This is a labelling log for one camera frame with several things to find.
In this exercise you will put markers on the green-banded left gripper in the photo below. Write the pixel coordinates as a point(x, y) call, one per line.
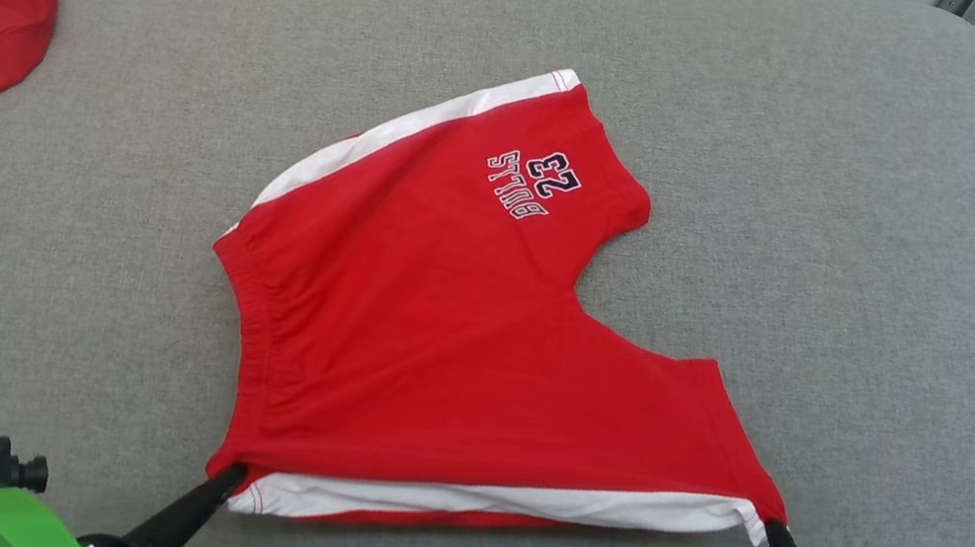
point(12, 526)

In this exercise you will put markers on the red white basketball shorts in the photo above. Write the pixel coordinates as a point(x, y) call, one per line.
point(438, 325)

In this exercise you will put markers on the grey fabric sofa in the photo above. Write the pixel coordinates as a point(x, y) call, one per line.
point(768, 163)

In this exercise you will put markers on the metal hinge bracket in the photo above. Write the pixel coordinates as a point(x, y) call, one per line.
point(954, 3)

